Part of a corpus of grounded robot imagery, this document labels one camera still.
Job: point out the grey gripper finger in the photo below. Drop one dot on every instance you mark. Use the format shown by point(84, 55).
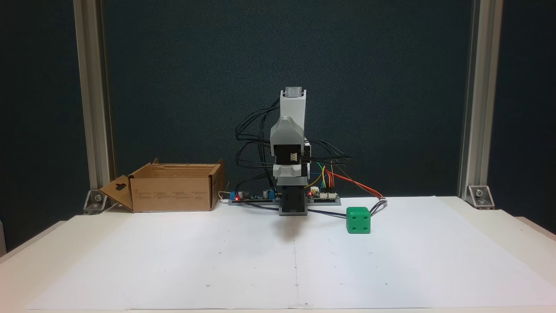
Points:
point(293, 108)

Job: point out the green dice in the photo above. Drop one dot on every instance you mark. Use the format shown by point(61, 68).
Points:
point(358, 221)

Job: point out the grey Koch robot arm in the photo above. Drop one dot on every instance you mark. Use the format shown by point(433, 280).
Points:
point(290, 174)

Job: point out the blue circuit board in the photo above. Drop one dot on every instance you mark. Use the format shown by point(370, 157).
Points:
point(254, 198)

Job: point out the brown cardboard box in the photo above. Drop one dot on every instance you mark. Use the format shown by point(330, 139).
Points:
point(169, 193)

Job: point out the large white paper sheet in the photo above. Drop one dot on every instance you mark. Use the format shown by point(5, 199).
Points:
point(391, 261)

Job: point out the aluminium frame post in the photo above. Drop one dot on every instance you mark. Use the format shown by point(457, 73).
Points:
point(93, 87)
point(480, 87)

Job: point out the metal corner bracket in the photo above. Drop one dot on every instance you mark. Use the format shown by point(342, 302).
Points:
point(480, 196)
point(96, 201)

